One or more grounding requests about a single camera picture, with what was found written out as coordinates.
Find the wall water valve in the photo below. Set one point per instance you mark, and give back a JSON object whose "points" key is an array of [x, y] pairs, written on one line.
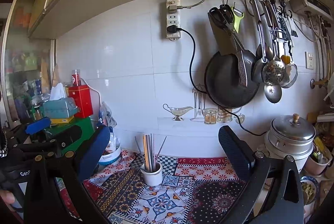
{"points": [[312, 83]]}

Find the yellow sponge brush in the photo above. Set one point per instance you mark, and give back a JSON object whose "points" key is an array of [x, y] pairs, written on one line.
{"points": [[285, 59]]}

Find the steel ladle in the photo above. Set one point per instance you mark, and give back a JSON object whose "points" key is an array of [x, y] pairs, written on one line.
{"points": [[257, 72], [272, 93]]}

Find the yellow flat box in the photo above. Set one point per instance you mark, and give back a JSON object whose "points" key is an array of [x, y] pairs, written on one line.
{"points": [[61, 120]]}

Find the blue white plastic bag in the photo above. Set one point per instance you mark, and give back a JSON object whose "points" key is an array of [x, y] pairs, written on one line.
{"points": [[108, 117]]}

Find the black frying pan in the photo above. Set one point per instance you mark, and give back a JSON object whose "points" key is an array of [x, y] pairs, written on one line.
{"points": [[227, 83]]}

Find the teal tissue box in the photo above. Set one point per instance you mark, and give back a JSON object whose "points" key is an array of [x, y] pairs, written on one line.
{"points": [[61, 108]]}

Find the person's left hand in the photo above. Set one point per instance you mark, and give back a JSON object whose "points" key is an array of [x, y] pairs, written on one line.
{"points": [[7, 197]]}

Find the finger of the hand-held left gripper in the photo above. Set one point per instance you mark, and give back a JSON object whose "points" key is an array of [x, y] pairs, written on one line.
{"points": [[69, 135], [37, 126]]}

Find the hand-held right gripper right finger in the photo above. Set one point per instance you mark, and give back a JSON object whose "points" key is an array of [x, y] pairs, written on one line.
{"points": [[234, 155]]}

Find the green box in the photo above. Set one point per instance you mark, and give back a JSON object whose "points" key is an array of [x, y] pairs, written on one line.
{"points": [[86, 126]]}

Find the green peeler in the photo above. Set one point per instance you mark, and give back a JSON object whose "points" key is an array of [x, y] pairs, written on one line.
{"points": [[238, 22]]}

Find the pink bowl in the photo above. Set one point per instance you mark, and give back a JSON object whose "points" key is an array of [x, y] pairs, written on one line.
{"points": [[315, 165]]}

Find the wooden chopstick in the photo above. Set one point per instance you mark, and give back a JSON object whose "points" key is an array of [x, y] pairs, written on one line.
{"points": [[147, 155], [145, 151]]}

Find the white power strip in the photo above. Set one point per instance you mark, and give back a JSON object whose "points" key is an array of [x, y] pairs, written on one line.
{"points": [[173, 18]]}

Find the white wall outlet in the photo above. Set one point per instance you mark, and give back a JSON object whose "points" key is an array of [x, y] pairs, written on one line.
{"points": [[309, 60]]}

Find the white ceramic cup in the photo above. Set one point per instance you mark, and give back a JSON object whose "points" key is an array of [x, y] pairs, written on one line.
{"points": [[151, 177]]}

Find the patterned patchwork mat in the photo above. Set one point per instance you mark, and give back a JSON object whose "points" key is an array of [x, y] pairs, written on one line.
{"points": [[169, 195]]}

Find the glass door cabinet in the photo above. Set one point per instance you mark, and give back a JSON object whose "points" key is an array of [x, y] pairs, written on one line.
{"points": [[26, 70]]}

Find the wall water heater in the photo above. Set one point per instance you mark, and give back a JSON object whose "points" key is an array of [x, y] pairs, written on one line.
{"points": [[310, 2]]}

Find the steel slotted skimmer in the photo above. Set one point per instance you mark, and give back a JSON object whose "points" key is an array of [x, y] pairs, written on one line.
{"points": [[274, 72]]}

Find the red tin box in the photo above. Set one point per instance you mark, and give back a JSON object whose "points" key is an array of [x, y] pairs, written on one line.
{"points": [[81, 101]]}

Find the white plastic cutting board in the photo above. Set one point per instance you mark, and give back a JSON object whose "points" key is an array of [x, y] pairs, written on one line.
{"points": [[96, 98]]}

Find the steel slicer tool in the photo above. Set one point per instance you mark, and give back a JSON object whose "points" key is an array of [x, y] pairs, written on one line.
{"points": [[280, 35]]}

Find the white blue basket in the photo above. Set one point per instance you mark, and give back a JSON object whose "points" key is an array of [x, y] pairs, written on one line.
{"points": [[112, 157]]}

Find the blue rimmed plate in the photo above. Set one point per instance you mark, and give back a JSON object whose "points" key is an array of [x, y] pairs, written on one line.
{"points": [[310, 187]]}

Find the red canister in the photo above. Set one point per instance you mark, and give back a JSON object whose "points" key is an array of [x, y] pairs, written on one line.
{"points": [[75, 78]]}

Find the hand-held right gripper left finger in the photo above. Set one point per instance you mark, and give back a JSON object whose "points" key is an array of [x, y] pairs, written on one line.
{"points": [[95, 153]]}

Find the green chopstick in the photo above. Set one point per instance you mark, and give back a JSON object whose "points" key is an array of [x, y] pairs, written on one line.
{"points": [[149, 152]]}

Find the mesh strainer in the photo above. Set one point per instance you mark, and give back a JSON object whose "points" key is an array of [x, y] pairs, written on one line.
{"points": [[292, 78]]}

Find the steel steamer pot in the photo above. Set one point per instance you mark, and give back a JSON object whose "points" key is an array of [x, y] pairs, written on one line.
{"points": [[292, 135]]}

